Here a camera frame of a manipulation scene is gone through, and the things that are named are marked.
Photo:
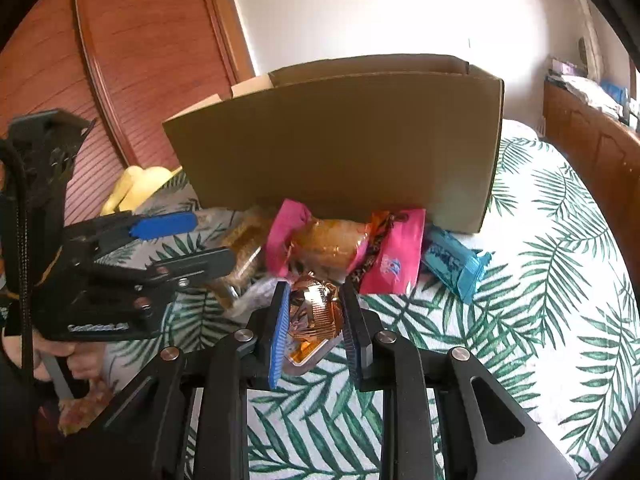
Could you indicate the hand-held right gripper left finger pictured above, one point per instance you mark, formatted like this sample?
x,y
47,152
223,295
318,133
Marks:
x,y
279,340

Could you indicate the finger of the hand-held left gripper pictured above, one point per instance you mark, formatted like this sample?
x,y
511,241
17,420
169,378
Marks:
x,y
200,265
162,225

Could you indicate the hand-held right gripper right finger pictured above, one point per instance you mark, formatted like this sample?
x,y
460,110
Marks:
x,y
352,345

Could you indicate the brown biscuit packet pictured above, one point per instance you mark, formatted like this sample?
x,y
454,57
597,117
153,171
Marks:
x,y
245,245

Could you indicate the pink snack packet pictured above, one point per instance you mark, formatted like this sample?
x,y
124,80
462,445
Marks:
x,y
395,260

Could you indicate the pink-ended cake wrapper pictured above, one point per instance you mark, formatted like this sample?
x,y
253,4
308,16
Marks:
x,y
325,245

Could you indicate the blue snack packet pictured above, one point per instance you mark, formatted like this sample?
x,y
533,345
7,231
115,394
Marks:
x,y
450,260

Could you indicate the brown cardboard box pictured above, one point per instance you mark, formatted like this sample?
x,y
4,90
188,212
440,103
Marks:
x,y
340,150

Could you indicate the person's left hand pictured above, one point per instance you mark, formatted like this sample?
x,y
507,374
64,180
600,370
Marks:
x,y
87,362

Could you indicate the yellow plush toy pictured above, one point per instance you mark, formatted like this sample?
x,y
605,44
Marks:
x,y
135,185

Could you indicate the floral blanket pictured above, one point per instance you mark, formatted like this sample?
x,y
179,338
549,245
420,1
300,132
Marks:
x,y
85,410

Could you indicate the wooden slatted wardrobe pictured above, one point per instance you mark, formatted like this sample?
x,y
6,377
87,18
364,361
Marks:
x,y
150,60

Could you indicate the leaf-print sheet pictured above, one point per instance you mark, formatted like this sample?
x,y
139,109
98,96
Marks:
x,y
525,310

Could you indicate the wooden low cabinet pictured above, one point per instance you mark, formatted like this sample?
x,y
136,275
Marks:
x,y
600,160

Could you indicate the stack of folded papers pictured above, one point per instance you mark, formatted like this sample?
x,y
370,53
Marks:
x,y
580,87

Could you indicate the purple box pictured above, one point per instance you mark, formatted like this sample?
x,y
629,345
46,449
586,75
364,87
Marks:
x,y
565,66

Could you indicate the blue packets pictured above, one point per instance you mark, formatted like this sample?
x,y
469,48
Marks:
x,y
615,92

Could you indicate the patterned white curtain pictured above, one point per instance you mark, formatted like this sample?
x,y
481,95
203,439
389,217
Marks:
x,y
592,25

